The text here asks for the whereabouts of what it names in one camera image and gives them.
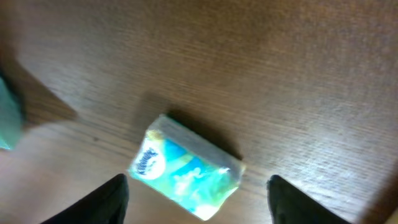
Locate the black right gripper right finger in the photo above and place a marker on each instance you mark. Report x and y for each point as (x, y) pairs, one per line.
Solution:
(289, 205)

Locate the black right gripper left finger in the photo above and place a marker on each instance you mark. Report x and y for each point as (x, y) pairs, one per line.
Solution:
(106, 204)

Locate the small teal tissue pack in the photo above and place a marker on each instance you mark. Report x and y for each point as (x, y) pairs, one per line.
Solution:
(186, 168)

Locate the teal wet wipes pack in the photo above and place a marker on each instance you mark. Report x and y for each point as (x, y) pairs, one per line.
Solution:
(11, 117)

